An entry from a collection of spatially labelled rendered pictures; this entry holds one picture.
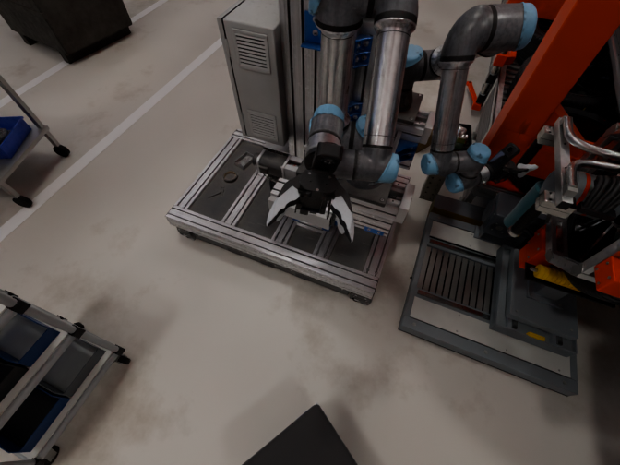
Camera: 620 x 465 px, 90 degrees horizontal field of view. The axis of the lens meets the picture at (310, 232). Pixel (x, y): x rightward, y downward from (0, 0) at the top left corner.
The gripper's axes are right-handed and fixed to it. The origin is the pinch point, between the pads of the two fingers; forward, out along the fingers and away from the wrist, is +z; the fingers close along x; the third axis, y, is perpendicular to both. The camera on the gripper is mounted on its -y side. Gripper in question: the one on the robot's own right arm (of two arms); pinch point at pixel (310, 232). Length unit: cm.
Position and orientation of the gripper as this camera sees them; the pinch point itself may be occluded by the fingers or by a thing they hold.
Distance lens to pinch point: 53.2
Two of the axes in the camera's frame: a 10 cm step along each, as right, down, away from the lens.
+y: -1.4, 5.3, 8.4
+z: -1.4, 8.3, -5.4
